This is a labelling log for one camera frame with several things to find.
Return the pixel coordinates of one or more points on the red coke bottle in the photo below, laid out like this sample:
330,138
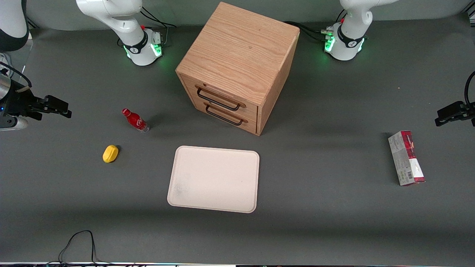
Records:
135,120

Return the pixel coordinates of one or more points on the red and grey carton box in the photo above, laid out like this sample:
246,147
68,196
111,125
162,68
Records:
406,159

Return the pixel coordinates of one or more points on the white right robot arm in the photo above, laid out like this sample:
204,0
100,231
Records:
111,15

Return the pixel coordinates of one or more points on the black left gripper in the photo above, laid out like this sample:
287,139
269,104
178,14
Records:
468,111

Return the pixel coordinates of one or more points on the beige plastic tray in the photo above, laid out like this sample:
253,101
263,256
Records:
215,180

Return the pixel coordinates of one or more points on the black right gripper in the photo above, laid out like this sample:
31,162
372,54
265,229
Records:
18,102

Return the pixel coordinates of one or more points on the wooden two-drawer cabinet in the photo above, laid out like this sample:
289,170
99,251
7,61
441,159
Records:
237,52

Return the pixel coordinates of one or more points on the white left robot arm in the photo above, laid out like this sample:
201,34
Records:
352,37

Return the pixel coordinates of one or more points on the yellow toy lemon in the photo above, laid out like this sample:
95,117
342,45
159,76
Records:
110,154

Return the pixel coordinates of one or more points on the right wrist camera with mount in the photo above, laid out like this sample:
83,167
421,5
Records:
11,123

